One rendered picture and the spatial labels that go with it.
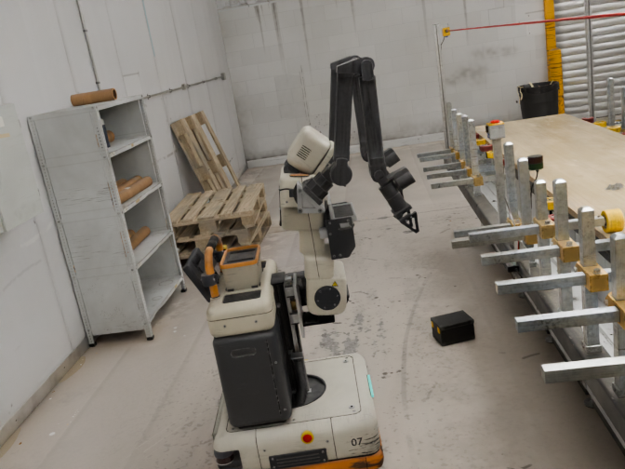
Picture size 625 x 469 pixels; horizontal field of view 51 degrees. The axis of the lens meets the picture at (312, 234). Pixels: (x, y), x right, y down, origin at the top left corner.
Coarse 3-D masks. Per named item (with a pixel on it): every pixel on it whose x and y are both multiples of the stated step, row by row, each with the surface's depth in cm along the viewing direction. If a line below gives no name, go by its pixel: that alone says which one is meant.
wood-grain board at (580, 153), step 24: (528, 120) 494; (552, 120) 477; (576, 120) 461; (528, 144) 404; (552, 144) 393; (576, 144) 382; (600, 144) 371; (624, 144) 361; (552, 168) 334; (576, 168) 326; (600, 168) 318; (624, 168) 311; (576, 192) 286; (600, 192) 280; (624, 192) 274; (576, 216) 258; (624, 216) 244
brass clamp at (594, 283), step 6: (576, 264) 191; (576, 270) 190; (582, 270) 184; (588, 270) 182; (588, 276) 180; (594, 276) 178; (600, 276) 178; (606, 276) 178; (588, 282) 181; (594, 282) 179; (600, 282) 179; (606, 282) 179; (588, 288) 181; (594, 288) 179; (600, 288) 179; (606, 288) 179
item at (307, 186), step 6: (318, 174) 235; (312, 180) 234; (318, 180) 234; (324, 180) 233; (306, 186) 233; (312, 186) 234; (318, 186) 233; (324, 186) 234; (330, 186) 236; (306, 192) 232; (312, 192) 234; (318, 192) 234; (324, 192) 234; (312, 198) 232; (318, 198) 233; (318, 204) 233
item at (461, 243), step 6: (456, 240) 261; (462, 240) 259; (468, 240) 259; (492, 240) 258; (498, 240) 258; (504, 240) 258; (510, 240) 258; (516, 240) 258; (456, 246) 260; (462, 246) 260; (468, 246) 260; (474, 246) 259
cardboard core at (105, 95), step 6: (102, 90) 444; (108, 90) 443; (114, 90) 448; (72, 96) 446; (78, 96) 445; (84, 96) 444; (90, 96) 444; (96, 96) 443; (102, 96) 443; (108, 96) 443; (114, 96) 449; (72, 102) 446; (78, 102) 446; (84, 102) 446; (90, 102) 446; (96, 102) 447
